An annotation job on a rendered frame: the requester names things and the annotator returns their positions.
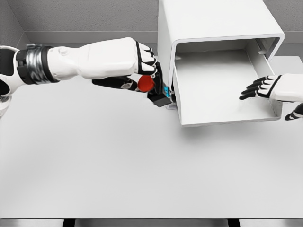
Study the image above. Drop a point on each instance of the white cabinet drawer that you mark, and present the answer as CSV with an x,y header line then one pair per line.
x,y
213,85

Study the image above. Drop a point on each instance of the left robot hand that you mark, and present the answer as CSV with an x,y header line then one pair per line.
x,y
111,59

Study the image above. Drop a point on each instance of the white tabletop storage cabinet shell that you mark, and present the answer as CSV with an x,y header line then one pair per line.
x,y
213,19

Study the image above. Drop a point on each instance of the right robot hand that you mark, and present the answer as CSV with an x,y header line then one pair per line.
x,y
287,87

